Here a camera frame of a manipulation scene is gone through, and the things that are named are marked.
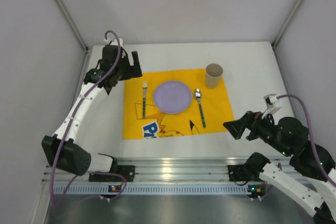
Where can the spoon with teal handle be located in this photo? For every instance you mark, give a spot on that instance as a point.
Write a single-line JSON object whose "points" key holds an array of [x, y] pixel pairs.
{"points": [[198, 97]]}

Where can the yellow cartoon cloth placemat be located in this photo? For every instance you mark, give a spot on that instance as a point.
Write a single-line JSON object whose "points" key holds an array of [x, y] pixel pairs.
{"points": [[215, 104]]}

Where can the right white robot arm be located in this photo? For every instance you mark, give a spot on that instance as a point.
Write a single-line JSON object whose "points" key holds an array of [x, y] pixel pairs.
{"points": [[310, 163]]}

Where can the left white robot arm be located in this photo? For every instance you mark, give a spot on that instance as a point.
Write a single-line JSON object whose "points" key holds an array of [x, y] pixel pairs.
{"points": [[64, 150]]}

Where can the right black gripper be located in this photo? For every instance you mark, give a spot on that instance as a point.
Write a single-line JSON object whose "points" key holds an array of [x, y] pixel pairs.
{"points": [[248, 127]]}

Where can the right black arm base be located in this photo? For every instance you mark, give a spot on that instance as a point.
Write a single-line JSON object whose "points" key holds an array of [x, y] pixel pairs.
{"points": [[237, 174]]}

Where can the purple plastic plate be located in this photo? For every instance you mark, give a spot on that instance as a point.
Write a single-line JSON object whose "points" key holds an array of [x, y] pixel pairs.
{"points": [[172, 97]]}

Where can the aluminium mounting rail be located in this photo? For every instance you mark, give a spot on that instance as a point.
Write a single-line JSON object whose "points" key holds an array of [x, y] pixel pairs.
{"points": [[174, 170]]}

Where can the fork with teal handle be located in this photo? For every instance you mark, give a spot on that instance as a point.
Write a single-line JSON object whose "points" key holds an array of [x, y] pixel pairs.
{"points": [[144, 89]]}

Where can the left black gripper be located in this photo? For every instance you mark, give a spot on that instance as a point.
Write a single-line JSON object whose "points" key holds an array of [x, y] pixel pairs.
{"points": [[128, 66]]}

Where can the slotted grey cable duct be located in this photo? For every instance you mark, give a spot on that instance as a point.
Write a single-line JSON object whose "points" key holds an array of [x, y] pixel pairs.
{"points": [[163, 189]]}

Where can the beige paper cup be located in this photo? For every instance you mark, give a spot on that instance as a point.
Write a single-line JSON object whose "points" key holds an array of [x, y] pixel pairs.
{"points": [[213, 74]]}

